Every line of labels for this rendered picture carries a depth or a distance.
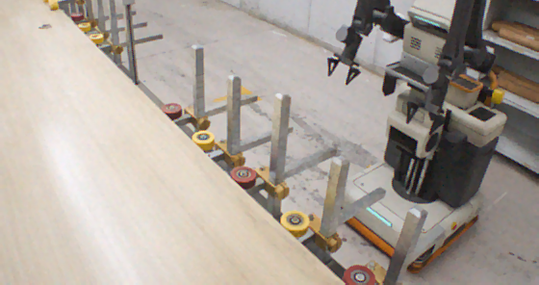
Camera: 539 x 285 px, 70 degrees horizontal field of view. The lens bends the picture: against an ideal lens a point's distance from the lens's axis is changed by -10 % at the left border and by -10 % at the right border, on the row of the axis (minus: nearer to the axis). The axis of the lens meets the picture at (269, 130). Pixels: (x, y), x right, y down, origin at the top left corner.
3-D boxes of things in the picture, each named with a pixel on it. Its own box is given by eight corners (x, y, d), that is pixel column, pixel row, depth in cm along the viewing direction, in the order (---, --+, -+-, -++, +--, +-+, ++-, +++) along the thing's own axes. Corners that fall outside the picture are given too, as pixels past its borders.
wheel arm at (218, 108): (253, 99, 194) (253, 91, 192) (257, 103, 192) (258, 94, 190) (166, 127, 171) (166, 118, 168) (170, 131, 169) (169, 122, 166)
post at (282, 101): (273, 211, 149) (283, 90, 123) (280, 217, 147) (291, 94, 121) (266, 215, 147) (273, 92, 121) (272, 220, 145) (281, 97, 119)
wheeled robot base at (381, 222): (398, 171, 282) (406, 141, 268) (477, 223, 240) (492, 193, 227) (328, 212, 246) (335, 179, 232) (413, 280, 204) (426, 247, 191)
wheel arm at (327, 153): (329, 153, 162) (331, 143, 159) (336, 157, 159) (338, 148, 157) (235, 195, 138) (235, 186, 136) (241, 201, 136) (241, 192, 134)
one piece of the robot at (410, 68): (397, 90, 195) (405, 46, 183) (446, 115, 177) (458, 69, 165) (375, 97, 186) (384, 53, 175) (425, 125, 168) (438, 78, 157)
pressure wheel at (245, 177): (246, 211, 134) (246, 183, 128) (226, 201, 138) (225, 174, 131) (260, 197, 140) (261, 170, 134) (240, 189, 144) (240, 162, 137)
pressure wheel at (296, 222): (300, 259, 118) (304, 232, 112) (274, 251, 121) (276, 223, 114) (308, 241, 125) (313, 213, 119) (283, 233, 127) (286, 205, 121)
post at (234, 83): (234, 183, 168) (235, 72, 142) (239, 188, 165) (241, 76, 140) (227, 186, 166) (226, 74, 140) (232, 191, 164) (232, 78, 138)
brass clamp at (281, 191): (266, 175, 149) (267, 164, 146) (291, 195, 140) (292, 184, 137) (251, 181, 145) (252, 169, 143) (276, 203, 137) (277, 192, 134)
